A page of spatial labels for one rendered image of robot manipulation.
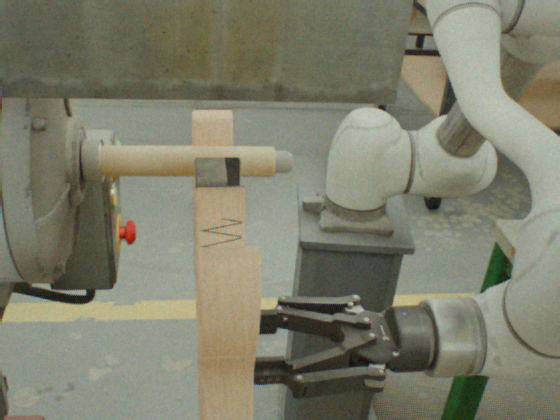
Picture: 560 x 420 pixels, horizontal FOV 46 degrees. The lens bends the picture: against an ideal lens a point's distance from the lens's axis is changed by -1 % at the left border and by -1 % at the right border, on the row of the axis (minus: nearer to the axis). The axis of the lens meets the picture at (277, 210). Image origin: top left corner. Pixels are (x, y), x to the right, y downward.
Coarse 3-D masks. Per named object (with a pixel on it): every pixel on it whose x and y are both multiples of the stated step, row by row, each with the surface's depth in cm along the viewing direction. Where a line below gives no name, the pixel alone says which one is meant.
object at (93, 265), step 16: (112, 144) 102; (96, 192) 93; (112, 192) 96; (96, 208) 94; (112, 208) 97; (80, 224) 95; (96, 224) 96; (112, 224) 97; (80, 240) 97; (96, 240) 97; (112, 240) 99; (80, 256) 98; (96, 256) 99; (112, 256) 100; (80, 272) 100; (96, 272) 100; (112, 272) 101; (32, 288) 101; (64, 288) 101; (80, 288) 102; (96, 288) 102; (112, 288) 103; (80, 304) 107
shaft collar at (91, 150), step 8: (88, 144) 68; (96, 144) 68; (88, 152) 67; (96, 152) 67; (88, 160) 67; (96, 160) 67; (88, 168) 67; (96, 168) 67; (88, 176) 68; (96, 176) 68; (104, 176) 71
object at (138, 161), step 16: (112, 160) 68; (128, 160) 68; (144, 160) 69; (160, 160) 69; (176, 160) 69; (192, 160) 69; (256, 160) 70; (272, 160) 70; (144, 176) 70; (160, 176) 70; (176, 176) 71; (192, 176) 71; (240, 176) 71; (256, 176) 72; (272, 176) 72
